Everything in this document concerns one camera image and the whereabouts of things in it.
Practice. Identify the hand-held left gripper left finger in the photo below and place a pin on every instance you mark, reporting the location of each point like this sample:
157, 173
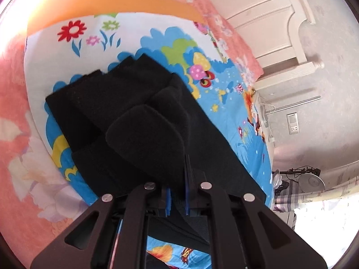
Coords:
168, 201

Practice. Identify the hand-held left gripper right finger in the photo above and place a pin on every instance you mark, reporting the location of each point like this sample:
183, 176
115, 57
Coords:
187, 190

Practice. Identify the black pants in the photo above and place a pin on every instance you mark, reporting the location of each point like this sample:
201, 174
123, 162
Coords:
126, 103

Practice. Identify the small white fan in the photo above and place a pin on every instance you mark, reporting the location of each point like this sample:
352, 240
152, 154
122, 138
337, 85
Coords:
277, 180

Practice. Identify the patterned curtain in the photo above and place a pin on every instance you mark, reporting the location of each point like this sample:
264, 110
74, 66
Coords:
336, 190

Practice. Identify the white wooden headboard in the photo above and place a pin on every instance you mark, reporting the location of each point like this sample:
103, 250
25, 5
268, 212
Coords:
266, 19

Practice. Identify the grey wall socket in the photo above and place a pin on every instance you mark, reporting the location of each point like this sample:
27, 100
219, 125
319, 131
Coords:
293, 123

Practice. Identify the white wall conduit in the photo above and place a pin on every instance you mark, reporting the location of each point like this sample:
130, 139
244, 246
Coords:
300, 102

